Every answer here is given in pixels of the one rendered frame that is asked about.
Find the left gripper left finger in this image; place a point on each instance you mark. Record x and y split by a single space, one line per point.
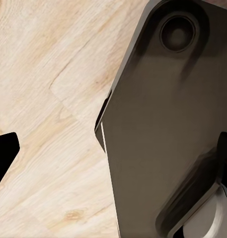
9 148

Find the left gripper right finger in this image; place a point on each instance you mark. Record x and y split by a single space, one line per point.
222 145

